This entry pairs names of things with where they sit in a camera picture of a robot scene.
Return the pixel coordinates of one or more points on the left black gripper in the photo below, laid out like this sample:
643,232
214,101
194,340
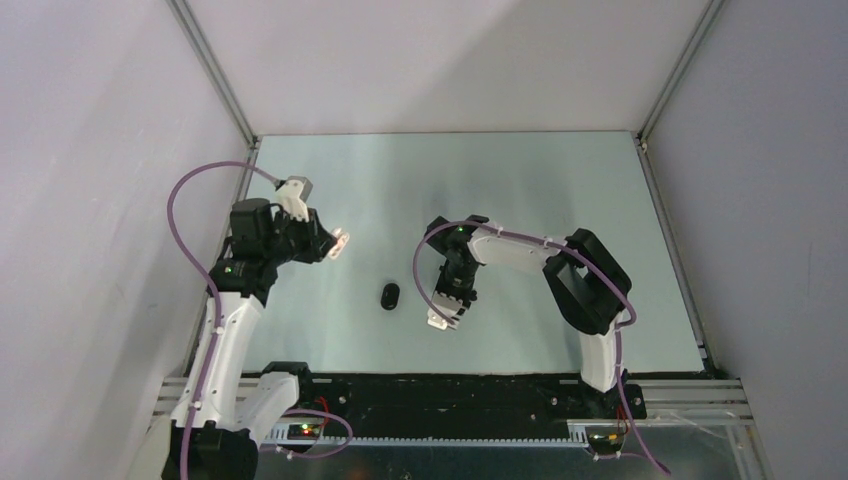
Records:
318,240

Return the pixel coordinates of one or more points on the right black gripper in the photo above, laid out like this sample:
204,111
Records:
465,297

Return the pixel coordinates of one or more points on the white earbud charging case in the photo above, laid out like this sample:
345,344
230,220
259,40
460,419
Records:
341,238

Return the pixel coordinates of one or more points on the black earbud charging case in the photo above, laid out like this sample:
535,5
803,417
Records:
390,295

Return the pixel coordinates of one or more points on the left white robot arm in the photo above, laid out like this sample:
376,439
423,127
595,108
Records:
212,434

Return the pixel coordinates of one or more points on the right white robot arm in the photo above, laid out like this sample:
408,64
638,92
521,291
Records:
588,285

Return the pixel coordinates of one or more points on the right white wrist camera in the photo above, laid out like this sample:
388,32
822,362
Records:
445,312

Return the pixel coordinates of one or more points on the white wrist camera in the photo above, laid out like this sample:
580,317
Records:
292,195
445,312

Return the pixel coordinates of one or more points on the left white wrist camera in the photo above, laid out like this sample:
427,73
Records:
292,195

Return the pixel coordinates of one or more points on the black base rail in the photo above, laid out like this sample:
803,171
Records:
421,407

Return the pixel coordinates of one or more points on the left aluminium frame post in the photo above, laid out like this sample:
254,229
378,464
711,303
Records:
203,49

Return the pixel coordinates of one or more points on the aluminium frame post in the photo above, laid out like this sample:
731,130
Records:
203,49
680,68

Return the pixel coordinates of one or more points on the right aluminium frame post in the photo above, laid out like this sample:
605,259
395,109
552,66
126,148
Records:
680,68

